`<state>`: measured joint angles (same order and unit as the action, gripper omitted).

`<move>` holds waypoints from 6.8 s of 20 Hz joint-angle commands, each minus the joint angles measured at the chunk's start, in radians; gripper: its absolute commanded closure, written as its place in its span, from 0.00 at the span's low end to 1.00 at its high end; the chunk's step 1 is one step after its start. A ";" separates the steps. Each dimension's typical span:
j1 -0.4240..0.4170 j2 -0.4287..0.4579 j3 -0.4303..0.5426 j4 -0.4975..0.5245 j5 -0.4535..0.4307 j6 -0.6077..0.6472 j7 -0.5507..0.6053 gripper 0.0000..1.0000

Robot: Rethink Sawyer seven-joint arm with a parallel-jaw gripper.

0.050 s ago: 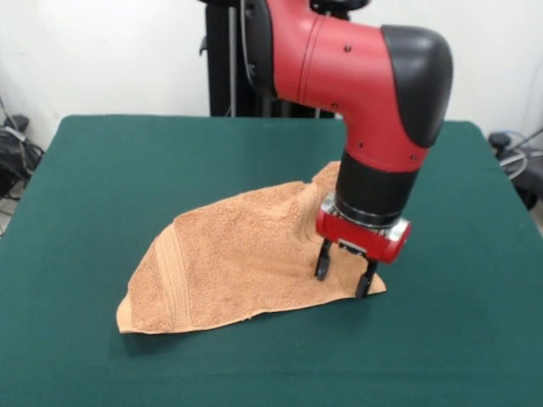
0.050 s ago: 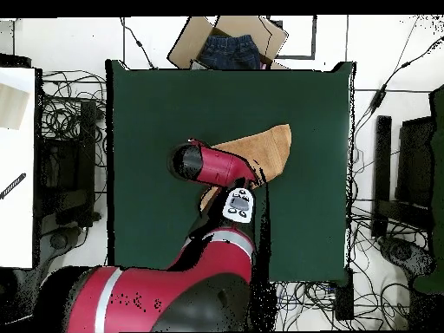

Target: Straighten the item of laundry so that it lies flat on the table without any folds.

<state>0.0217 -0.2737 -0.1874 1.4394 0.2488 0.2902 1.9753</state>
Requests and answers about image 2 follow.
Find tan terry towel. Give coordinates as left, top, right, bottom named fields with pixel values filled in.
left=199, top=123, right=293, bottom=211

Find black flat panel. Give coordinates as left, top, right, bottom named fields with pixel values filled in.
left=395, top=115, right=436, bottom=209

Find dark green table cloth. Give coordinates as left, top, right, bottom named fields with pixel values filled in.
left=104, top=59, right=356, bottom=285

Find blue denim jeans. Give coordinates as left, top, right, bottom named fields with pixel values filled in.
left=199, top=34, right=263, bottom=70

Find brown cardboard box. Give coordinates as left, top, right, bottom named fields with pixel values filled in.
left=166, top=15, right=289, bottom=70

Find black equipment rack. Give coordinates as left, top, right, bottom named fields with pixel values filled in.
left=34, top=100, right=101, bottom=228

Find black upright bar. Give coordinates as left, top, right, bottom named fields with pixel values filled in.
left=371, top=115, right=393, bottom=238

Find beige block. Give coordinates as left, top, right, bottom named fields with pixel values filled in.
left=0, top=82, right=29, bottom=131

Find black striped strip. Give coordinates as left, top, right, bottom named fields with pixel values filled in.
left=0, top=172, right=28, bottom=200

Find white table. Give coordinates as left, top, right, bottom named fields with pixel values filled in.
left=0, top=67, right=37, bottom=270

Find small black box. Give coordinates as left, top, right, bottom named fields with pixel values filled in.
left=334, top=268, right=355, bottom=320

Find thin black cable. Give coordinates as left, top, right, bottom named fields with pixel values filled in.
left=119, top=16, right=157, bottom=70

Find grey stand base with cables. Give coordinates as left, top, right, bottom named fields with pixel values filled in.
left=41, top=225, right=89, bottom=258

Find black cable with power brick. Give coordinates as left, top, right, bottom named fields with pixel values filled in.
left=349, top=15, right=444, bottom=140

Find black equipment base with cables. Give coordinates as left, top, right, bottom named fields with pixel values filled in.
left=377, top=235, right=437, bottom=280

